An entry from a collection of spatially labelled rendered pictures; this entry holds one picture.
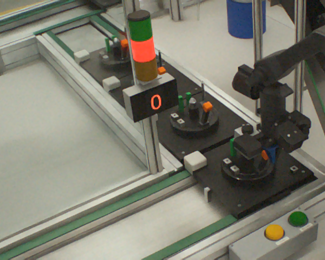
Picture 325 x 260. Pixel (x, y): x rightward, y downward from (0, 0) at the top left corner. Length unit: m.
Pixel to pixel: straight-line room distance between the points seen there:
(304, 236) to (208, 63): 0.99
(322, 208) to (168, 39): 1.14
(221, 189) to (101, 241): 0.32
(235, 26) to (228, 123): 0.74
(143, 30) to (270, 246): 0.55
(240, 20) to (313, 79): 0.84
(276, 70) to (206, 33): 1.22
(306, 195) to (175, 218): 0.33
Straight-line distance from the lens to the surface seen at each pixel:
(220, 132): 1.60
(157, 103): 1.33
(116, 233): 1.43
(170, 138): 1.60
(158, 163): 1.49
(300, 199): 1.41
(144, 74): 1.29
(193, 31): 2.41
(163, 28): 2.46
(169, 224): 1.43
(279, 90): 1.22
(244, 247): 1.30
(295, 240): 1.34
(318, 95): 1.50
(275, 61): 1.18
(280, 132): 1.26
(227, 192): 1.42
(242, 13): 2.27
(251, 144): 1.26
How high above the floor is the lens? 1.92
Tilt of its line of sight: 36 degrees down
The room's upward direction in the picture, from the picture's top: 8 degrees counter-clockwise
